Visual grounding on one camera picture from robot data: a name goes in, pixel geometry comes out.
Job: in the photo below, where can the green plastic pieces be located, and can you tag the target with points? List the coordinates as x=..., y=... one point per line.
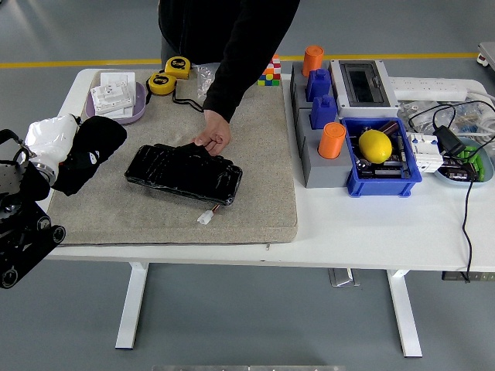
x=470, y=156

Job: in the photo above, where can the purple tray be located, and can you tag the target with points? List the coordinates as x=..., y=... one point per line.
x=133, y=116

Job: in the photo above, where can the clear bags of small parts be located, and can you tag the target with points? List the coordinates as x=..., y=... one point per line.
x=421, y=116

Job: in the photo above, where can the person's left forearm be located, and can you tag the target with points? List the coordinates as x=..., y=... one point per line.
x=239, y=77

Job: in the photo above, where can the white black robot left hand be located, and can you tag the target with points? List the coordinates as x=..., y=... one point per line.
x=50, y=135

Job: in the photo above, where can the white electrical distribution box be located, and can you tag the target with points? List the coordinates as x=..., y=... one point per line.
x=363, y=83

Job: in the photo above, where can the blue block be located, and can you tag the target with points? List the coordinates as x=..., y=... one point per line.
x=319, y=85
x=324, y=113

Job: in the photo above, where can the white socket with raised back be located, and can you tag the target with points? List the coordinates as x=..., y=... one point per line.
x=112, y=96

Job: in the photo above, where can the white power strip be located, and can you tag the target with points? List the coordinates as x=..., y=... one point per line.
x=425, y=89

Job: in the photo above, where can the brown capacitor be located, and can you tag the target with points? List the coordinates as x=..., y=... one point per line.
x=456, y=172
x=388, y=128

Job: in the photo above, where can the grey-brown mat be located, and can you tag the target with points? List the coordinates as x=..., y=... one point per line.
x=174, y=228

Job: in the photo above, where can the white circuit breaker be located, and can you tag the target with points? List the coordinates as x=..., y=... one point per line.
x=423, y=152

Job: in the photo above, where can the orange cylinder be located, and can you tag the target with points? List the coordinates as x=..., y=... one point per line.
x=330, y=141
x=312, y=60

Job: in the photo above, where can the blue plastic bin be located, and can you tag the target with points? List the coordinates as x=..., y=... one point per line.
x=379, y=187

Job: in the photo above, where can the grey cart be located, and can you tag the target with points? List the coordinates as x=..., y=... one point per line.
x=488, y=54

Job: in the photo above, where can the colourful puzzle cube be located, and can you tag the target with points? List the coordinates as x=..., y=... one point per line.
x=270, y=75

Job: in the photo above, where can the person's left hand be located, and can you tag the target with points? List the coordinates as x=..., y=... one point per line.
x=216, y=129

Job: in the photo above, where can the black rag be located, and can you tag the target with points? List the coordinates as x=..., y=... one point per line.
x=104, y=133

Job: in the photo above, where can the white table leg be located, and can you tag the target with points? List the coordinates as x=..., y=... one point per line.
x=404, y=313
x=131, y=305

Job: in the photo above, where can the grey base block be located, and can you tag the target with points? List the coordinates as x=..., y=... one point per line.
x=325, y=174
x=298, y=89

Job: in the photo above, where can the person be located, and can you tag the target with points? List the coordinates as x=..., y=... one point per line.
x=193, y=23

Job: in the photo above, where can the light blue bowl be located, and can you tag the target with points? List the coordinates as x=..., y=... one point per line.
x=488, y=166

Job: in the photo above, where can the black glossy panel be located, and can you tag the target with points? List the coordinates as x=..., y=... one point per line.
x=181, y=172

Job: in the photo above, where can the yellow lemon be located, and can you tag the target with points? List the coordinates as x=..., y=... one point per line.
x=375, y=147

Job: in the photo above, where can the black table control box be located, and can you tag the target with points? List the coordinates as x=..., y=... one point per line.
x=452, y=276

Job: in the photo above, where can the grey metal bracket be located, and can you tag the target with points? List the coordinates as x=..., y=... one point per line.
x=342, y=278

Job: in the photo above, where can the flat white socket plate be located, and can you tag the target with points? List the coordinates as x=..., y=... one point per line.
x=120, y=113
x=116, y=77

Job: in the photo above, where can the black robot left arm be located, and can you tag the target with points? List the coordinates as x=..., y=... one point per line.
x=19, y=232

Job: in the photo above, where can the clear plastic bag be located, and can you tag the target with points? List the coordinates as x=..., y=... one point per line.
x=203, y=81

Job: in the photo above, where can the yellow tape measure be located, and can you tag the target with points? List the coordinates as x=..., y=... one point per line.
x=160, y=83
x=178, y=66

